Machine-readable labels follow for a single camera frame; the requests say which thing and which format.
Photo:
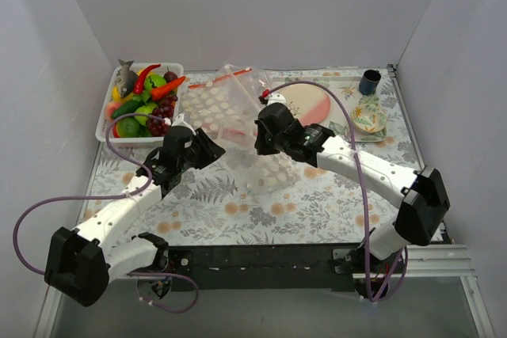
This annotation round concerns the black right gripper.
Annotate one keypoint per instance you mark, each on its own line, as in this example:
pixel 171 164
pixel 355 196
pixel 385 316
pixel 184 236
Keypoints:
pixel 265 132

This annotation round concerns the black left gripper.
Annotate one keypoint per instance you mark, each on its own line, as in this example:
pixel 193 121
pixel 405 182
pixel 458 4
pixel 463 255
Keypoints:
pixel 204 146

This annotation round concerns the dotted zip top bag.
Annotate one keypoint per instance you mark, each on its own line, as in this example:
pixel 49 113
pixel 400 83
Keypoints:
pixel 260 174

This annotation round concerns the dotted zip bag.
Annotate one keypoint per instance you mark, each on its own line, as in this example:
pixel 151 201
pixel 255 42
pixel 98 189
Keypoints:
pixel 260 174
pixel 210 108

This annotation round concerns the green lime toy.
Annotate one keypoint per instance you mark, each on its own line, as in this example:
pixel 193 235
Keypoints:
pixel 142 112

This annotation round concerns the orange carrot toy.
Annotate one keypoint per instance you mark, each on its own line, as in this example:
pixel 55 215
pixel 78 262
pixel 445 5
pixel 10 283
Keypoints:
pixel 158 93

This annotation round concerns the dark purple plum toy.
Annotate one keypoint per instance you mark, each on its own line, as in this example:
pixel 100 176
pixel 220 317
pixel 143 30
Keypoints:
pixel 170 76

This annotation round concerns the red chili pepper toy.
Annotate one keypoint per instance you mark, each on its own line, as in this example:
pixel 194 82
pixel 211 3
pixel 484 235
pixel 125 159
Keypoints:
pixel 139 83

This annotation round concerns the grey toy fish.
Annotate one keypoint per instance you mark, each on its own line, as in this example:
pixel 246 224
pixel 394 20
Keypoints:
pixel 125 78

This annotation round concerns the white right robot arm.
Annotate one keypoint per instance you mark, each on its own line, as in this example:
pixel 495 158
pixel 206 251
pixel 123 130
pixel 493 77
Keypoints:
pixel 419 196

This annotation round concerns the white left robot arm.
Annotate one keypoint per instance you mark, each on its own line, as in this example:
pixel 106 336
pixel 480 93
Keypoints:
pixel 83 261

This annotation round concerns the pink beige round plate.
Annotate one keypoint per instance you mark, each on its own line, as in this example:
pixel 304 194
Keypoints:
pixel 307 103

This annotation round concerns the floral tablecloth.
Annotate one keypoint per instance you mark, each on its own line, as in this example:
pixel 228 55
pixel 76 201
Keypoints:
pixel 213 207

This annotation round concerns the purple grape bunch toy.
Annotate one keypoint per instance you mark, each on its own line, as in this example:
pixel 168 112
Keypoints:
pixel 161 109

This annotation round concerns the floral serving tray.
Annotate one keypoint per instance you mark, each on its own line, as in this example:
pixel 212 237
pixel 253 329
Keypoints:
pixel 344 97

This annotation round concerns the green orange mango toy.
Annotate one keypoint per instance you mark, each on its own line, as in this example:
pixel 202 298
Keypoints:
pixel 127 128

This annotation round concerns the green watermelon ball toy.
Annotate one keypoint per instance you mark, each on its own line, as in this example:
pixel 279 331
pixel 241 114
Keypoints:
pixel 153 81

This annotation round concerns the green cucumber toy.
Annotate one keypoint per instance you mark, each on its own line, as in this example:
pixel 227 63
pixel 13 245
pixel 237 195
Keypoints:
pixel 127 107

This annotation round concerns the floral patterned bowl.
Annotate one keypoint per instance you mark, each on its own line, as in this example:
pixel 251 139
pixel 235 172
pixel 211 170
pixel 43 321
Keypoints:
pixel 369 118

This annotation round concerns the pink peach toy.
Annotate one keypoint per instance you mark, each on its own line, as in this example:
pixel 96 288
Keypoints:
pixel 110 108

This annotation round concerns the dark blue cup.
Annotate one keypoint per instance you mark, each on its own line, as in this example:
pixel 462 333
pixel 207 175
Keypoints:
pixel 369 82

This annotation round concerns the yellow lemon toy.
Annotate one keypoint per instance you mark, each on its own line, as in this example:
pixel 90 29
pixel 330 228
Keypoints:
pixel 117 98

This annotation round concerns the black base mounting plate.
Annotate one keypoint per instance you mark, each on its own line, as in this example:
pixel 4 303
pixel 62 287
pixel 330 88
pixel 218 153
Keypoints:
pixel 338 267

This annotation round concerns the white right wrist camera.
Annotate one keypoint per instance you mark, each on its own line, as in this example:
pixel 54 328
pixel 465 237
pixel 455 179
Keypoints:
pixel 268 97

